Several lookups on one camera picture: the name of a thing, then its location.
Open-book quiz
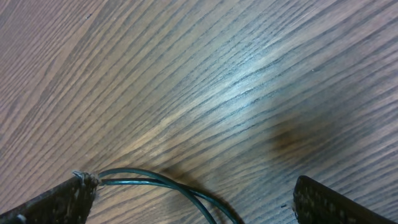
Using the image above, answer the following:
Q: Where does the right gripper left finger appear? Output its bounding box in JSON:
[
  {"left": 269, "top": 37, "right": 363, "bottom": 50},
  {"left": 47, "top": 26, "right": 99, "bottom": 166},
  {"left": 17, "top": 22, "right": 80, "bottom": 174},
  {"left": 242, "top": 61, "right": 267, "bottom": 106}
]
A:
[{"left": 1, "top": 171, "right": 100, "bottom": 224}]

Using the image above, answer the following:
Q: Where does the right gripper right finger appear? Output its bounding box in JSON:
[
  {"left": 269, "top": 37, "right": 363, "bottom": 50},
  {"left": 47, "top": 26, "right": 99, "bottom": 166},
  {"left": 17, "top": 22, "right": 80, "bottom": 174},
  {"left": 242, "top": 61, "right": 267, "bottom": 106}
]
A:
[{"left": 293, "top": 175, "right": 395, "bottom": 224}]

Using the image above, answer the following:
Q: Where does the black usb cable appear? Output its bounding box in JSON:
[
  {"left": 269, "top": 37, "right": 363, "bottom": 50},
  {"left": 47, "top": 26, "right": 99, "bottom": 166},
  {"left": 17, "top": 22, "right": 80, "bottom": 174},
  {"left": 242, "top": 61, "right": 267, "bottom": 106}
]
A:
[{"left": 98, "top": 167, "right": 243, "bottom": 224}]

